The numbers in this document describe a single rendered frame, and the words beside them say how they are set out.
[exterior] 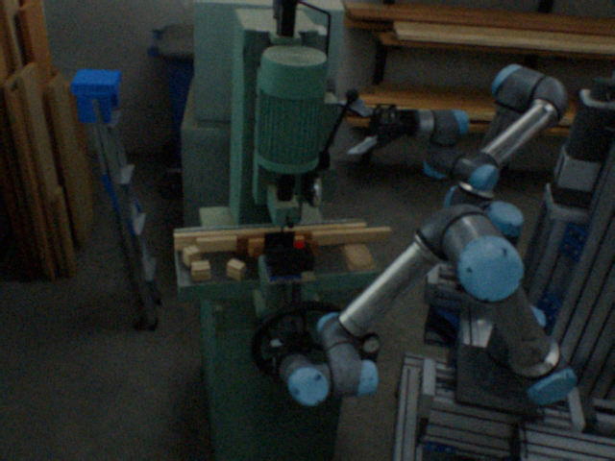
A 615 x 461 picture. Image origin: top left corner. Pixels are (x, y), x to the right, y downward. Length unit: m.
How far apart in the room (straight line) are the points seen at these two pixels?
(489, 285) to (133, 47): 3.31
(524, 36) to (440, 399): 2.61
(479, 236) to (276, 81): 0.69
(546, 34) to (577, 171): 2.35
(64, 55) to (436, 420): 3.30
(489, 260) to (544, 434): 0.72
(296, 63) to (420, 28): 2.16
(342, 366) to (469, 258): 0.37
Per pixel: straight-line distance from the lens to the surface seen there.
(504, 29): 3.90
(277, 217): 1.86
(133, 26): 4.18
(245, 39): 1.86
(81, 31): 4.26
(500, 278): 1.25
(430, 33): 3.73
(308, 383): 1.33
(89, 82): 2.48
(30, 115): 2.98
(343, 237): 2.00
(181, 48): 3.55
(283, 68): 1.63
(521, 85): 2.04
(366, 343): 2.01
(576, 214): 1.73
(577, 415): 1.87
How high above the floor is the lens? 2.03
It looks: 33 degrees down
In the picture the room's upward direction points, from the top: 5 degrees clockwise
